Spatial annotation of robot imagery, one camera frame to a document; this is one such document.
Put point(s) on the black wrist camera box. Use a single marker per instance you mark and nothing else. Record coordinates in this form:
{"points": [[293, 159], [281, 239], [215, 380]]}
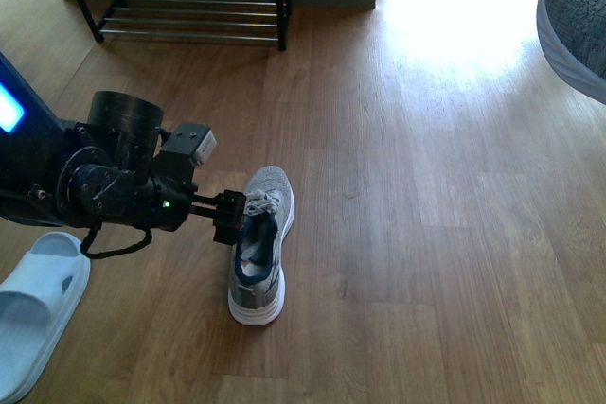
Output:
{"points": [[189, 144]]}

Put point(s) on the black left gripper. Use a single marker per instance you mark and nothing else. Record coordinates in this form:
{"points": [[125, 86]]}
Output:
{"points": [[173, 201]]}

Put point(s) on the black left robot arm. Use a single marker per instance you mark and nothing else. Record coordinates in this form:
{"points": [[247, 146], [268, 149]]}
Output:
{"points": [[118, 167]]}

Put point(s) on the black metal shoe rack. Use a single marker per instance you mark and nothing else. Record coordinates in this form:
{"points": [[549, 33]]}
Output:
{"points": [[189, 6]]}

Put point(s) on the light blue slide sandal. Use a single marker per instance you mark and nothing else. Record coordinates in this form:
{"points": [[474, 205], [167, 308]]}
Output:
{"points": [[38, 299]]}

